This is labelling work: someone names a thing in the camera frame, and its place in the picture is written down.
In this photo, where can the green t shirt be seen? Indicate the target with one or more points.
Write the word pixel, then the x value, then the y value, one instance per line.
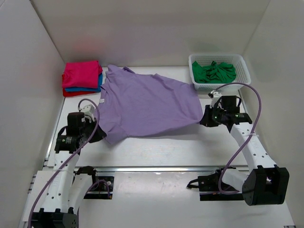
pixel 214 73

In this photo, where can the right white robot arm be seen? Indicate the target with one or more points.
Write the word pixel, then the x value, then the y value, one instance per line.
pixel 266 182

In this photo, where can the pink folded t shirt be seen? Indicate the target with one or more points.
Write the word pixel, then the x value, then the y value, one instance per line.
pixel 82 74

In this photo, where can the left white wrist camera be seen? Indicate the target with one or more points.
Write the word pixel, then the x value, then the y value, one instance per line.
pixel 88 110

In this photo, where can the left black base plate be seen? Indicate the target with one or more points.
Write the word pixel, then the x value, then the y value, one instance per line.
pixel 101 190

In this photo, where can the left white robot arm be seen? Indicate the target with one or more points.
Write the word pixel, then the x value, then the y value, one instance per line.
pixel 57 204

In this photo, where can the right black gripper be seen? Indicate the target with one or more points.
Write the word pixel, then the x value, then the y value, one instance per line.
pixel 206 121

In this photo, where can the purple t shirt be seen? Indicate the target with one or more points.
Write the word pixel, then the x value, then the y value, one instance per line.
pixel 135 105

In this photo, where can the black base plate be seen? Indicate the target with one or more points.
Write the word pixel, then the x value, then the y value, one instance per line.
pixel 101 190
pixel 209 191

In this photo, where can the white plastic basket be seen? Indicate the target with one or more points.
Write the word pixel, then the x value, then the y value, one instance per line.
pixel 206 59

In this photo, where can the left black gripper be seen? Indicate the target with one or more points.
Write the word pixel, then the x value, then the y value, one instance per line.
pixel 99 133

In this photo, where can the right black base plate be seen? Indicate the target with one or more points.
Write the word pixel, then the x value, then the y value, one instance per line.
pixel 209 191

